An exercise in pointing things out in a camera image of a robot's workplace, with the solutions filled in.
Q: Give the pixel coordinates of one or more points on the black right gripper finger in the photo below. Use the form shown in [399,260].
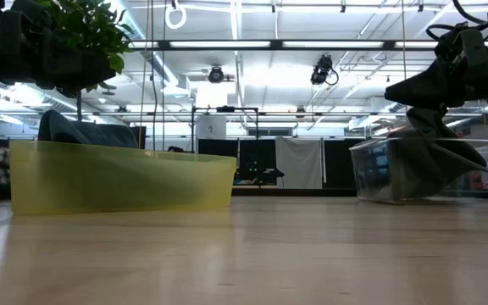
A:
[422,91]

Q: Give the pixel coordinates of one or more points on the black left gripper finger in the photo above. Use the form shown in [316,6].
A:
[83,74]

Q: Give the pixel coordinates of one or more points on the green leafy artificial plant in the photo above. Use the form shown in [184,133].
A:
[87,25]

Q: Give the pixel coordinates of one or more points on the translucent yellow plastic bin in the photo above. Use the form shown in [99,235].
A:
[121,186]

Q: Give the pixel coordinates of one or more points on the black ceiling spotlight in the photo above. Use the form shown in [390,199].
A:
[216,75]

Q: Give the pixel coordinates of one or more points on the gray hanging cloth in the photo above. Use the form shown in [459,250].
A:
[299,163]

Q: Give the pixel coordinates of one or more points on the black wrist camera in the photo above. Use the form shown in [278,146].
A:
[468,46]

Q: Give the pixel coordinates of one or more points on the black ceiling camera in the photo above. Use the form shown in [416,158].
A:
[322,70]

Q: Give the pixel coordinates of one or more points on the black partition wall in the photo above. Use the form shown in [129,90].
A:
[341,165]

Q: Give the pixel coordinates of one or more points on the black metal stand frame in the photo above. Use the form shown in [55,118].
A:
[227,109]

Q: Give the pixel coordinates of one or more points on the black aluminium rig frame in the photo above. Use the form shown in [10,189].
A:
[275,44]

